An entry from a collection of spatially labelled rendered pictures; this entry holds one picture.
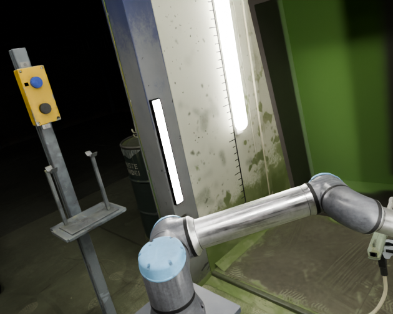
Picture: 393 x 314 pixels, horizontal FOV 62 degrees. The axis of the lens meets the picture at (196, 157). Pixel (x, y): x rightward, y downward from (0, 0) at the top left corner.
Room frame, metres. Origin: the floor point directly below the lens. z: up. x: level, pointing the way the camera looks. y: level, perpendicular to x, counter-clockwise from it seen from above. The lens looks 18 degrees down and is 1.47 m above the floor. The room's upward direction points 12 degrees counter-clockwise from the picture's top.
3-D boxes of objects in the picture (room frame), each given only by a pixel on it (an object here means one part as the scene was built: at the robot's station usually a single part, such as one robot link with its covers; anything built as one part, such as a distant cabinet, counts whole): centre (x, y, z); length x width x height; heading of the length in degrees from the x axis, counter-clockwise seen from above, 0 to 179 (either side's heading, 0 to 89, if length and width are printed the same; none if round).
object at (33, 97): (1.57, 0.66, 1.42); 0.12 x 0.06 x 0.26; 133
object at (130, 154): (2.66, 0.32, 0.44); 0.59 x 0.58 x 0.89; 24
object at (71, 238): (1.51, 0.60, 0.78); 0.31 x 0.23 x 0.01; 133
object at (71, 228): (1.50, 0.59, 0.95); 0.26 x 0.15 x 0.32; 133
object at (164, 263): (0.90, 0.17, 0.83); 0.17 x 0.15 x 0.18; 178
